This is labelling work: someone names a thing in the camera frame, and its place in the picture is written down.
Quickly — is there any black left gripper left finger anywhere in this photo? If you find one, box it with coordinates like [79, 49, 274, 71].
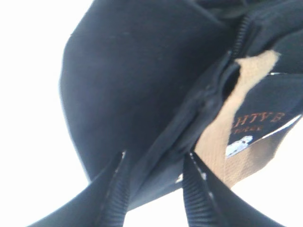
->
[32, 151, 130, 227]

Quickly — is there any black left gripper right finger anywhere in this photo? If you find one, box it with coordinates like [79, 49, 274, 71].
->
[182, 152, 280, 227]

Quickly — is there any black canvas tote bag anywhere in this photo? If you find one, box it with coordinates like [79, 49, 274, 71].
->
[60, 0, 303, 209]

